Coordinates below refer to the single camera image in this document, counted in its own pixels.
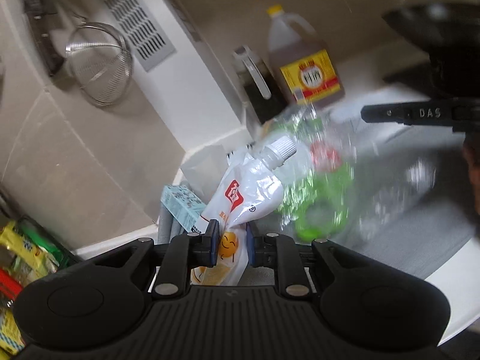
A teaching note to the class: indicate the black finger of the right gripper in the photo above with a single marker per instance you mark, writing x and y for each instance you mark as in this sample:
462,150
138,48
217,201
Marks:
424,113

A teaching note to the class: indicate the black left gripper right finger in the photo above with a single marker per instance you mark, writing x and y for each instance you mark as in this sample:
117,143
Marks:
279,253

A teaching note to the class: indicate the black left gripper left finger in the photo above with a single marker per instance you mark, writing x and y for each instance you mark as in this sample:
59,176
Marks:
184,253

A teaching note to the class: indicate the white squeeze pouch with cap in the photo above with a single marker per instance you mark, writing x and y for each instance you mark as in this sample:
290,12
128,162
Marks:
249,190

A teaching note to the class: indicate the clear plastic bag green contents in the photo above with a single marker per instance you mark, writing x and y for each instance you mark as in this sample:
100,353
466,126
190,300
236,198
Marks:
347,180

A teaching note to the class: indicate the light blue small carton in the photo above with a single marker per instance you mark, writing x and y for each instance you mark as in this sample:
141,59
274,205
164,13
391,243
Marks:
183,205

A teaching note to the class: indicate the grey fabric mat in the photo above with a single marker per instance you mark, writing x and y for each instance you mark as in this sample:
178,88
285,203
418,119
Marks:
424,237

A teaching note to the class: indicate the cooking wine jug yellow label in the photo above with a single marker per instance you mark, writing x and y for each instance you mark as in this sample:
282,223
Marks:
300,60

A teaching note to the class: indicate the yellow green snack bag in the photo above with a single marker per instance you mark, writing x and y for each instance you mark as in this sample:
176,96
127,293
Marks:
28,253

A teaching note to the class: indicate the steel mesh strainer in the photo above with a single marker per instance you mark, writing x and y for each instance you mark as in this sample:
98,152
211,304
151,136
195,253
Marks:
99,59

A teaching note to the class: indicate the glass jar with handle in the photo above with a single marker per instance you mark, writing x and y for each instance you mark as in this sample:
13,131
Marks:
259,84

